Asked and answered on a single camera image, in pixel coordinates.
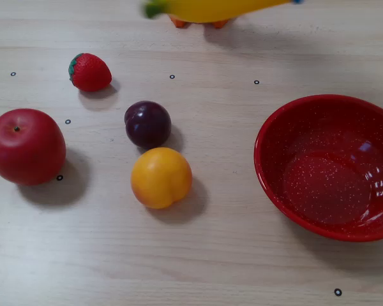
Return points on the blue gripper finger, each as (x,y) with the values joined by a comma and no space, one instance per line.
(297,1)

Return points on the yellow plastic banana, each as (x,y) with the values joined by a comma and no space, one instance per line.
(217,9)

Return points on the orange robot arm base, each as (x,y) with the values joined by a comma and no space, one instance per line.
(220,24)

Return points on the red speckled enamel bowl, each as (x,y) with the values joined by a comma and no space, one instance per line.
(328,172)

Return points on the dark purple toy plum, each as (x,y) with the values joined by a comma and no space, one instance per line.
(147,125)

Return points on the red toy strawberry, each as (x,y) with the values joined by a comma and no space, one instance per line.
(91,72)

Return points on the orange yellow toy peach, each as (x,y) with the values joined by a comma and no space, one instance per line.
(161,178)

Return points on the red toy apple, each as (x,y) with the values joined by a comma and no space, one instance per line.
(25,150)

